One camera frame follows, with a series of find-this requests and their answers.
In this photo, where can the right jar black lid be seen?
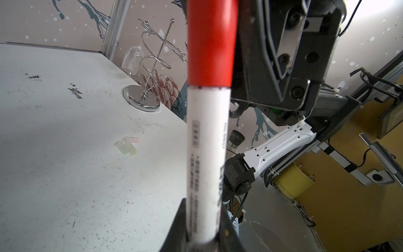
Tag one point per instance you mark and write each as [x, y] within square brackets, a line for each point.
[236, 138]

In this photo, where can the chrome spiral glass holder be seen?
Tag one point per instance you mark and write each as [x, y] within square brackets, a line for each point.
[139, 57]

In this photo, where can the translucent pen cap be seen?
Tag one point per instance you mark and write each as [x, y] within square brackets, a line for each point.
[131, 139]
[122, 147]
[130, 148]

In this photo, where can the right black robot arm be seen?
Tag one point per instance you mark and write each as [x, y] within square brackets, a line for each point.
[300, 129]

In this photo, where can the yellow filament spool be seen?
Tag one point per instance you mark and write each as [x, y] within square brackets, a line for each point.
[293, 181]

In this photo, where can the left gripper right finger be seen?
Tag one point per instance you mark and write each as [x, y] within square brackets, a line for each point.
[227, 238]

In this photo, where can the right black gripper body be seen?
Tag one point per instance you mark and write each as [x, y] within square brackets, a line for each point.
[283, 51]

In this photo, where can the white marker pen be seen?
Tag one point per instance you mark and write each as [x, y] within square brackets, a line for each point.
[207, 128]

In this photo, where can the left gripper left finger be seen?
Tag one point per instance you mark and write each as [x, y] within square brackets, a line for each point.
[176, 240]

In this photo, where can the red marker cap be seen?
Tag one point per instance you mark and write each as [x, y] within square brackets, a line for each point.
[212, 31]

